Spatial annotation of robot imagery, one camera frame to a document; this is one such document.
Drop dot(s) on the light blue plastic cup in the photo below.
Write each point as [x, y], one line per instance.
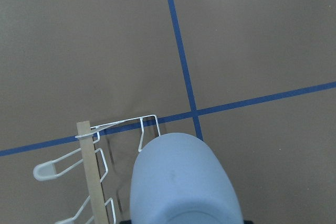
[178, 179]

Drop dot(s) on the white wire cup holder rack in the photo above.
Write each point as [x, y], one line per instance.
[95, 166]

